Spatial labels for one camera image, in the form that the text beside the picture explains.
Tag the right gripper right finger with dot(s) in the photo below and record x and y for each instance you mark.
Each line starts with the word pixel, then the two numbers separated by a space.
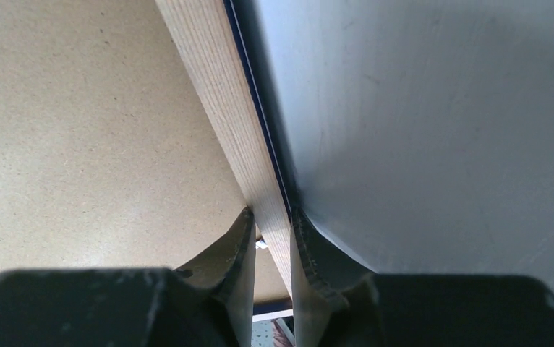
pixel 339 302

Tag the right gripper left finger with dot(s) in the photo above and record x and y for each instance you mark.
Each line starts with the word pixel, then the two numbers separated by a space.
pixel 207 301

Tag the blue wooden photo frame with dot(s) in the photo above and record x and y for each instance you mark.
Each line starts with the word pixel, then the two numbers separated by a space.
pixel 207 37

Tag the brown frame backing board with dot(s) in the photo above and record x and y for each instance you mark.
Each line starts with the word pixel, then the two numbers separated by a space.
pixel 107 156

